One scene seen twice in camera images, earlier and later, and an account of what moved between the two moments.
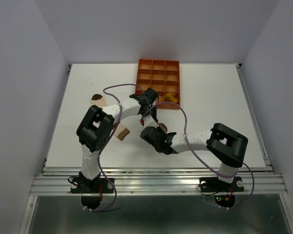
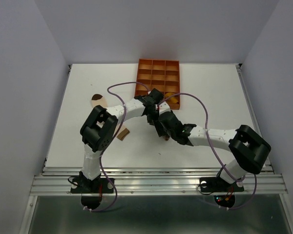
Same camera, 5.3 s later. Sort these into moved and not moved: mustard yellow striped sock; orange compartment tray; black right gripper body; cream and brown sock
Moved: black right gripper body
Not moved: cream and brown sock; mustard yellow striped sock; orange compartment tray
